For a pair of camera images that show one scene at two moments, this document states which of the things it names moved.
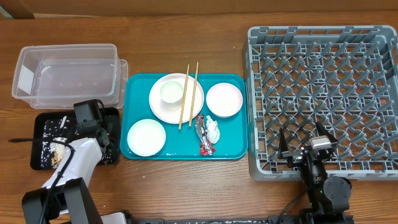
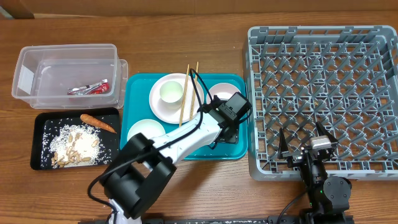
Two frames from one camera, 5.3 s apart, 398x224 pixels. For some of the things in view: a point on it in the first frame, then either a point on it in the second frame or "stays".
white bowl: (146, 137) stays
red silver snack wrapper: (206, 147) → (101, 87)
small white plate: (224, 99) stays
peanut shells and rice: (56, 132) stays
